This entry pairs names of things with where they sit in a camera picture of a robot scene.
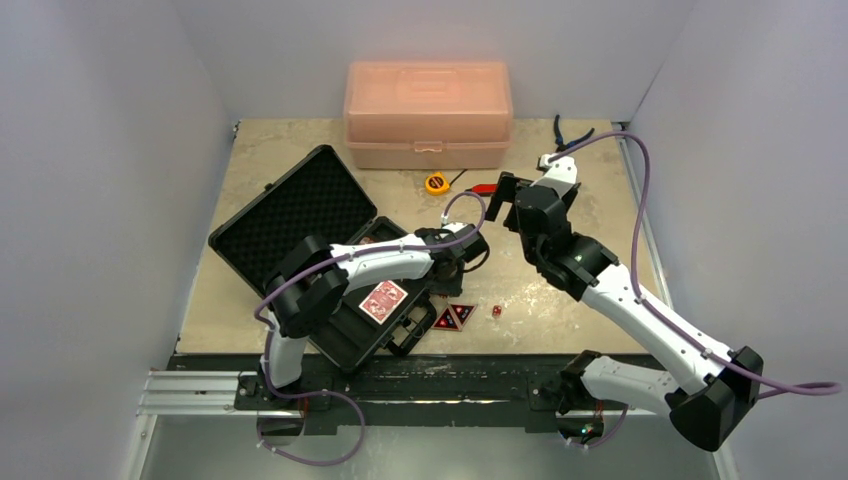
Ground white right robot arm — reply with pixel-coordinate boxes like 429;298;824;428
486;155;764;452

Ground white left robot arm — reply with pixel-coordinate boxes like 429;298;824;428
254;223;489;409

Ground black poker set case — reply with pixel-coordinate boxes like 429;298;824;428
208;145;438;373

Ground red utility knife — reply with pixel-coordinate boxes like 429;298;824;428
466;184;497;197

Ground triangular all-in button right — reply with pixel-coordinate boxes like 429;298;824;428
451;304;477;329

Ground triangular all-in button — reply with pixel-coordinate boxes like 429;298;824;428
451;304;477;329
432;304;462;332

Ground triangular all-in button left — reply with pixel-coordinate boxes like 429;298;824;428
432;304;462;332

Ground yellow tape measure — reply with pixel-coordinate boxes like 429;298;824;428
424;169;467;196

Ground red card deck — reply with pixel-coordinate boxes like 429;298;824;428
358;281;409;325

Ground orange plastic toolbox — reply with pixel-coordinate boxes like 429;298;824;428
343;61;513;170

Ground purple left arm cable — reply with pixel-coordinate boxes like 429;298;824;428
252;190;488;468

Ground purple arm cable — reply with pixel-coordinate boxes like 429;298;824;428
252;190;488;468
549;131;843;452

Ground blue handled pliers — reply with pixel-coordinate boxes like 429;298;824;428
553;113;596;155

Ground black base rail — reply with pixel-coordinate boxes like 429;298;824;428
135;352;723;439

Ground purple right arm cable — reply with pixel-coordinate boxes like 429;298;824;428
549;131;843;452

